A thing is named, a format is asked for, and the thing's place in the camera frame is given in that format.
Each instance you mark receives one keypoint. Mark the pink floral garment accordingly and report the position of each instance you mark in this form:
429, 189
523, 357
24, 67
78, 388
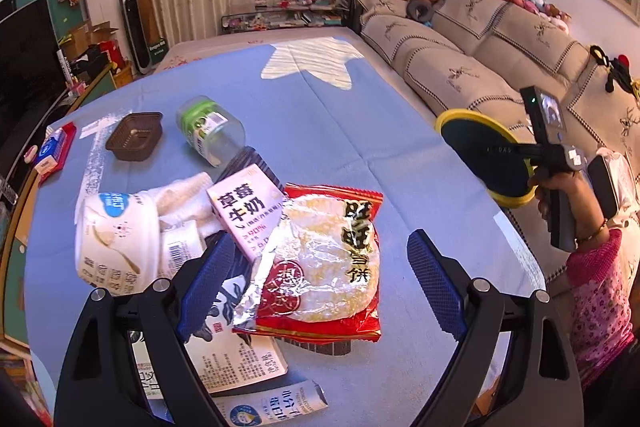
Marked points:
605, 317

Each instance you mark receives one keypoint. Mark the person's right hand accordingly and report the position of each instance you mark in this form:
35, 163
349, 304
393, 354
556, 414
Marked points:
582, 202

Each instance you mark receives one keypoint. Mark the yellow-rimmed dark waste bin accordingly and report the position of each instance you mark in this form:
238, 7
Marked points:
475, 137

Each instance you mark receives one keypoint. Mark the black television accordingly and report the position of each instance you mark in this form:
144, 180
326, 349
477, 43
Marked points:
25, 72

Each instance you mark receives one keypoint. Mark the person's right forearm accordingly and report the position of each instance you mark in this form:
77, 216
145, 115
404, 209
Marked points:
597, 252

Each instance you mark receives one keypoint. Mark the black and white tower fan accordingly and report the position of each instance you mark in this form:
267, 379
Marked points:
136, 32

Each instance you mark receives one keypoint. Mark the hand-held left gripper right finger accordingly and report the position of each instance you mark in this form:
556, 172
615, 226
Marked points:
435, 287

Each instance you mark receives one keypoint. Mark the black mouse plush toy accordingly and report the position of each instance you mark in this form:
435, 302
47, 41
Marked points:
622, 72

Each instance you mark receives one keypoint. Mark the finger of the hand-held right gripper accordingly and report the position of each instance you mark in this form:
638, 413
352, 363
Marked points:
505, 153

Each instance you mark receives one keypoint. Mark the clear jar with green lid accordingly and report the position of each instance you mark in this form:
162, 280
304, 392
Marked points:
210, 129

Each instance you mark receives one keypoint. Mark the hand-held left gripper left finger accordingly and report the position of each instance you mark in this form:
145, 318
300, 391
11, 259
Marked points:
205, 287

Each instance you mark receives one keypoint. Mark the low shelf with clutter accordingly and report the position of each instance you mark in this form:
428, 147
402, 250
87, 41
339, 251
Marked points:
295, 9

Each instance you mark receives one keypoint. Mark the white paper towel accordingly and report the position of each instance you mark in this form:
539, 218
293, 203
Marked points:
185, 199

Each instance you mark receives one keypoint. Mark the beige sofa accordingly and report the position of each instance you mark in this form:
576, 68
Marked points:
450, 62

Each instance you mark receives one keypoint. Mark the red rice cracker packet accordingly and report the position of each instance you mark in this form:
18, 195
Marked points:
325, 257

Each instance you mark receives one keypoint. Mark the bed with floral sheet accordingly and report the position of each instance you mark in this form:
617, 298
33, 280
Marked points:
210, 44

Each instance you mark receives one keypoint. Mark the grey neck pillow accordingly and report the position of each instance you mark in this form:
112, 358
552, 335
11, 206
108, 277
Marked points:
419, 9

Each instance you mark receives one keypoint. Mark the red and blue packet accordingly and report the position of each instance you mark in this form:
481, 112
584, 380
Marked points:
52, 152

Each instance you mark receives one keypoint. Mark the open cardboard boxes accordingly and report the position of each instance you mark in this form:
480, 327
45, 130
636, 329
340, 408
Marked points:
95, 47

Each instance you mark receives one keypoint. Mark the small white barcode container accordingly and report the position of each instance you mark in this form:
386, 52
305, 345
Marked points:
182, 252

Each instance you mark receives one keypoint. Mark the white printed paper cup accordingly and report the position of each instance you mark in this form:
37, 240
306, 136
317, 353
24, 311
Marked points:
115, 237

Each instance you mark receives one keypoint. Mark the brown plastic tray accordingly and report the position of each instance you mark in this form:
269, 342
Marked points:
134, 137

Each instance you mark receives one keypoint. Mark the pink and black bag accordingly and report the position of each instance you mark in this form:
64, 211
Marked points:
607, 187

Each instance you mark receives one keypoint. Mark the white and blue tube packet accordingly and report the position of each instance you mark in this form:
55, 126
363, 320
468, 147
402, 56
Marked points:
270, 407

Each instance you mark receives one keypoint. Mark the pink milk carton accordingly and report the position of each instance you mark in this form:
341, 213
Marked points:
245, 212

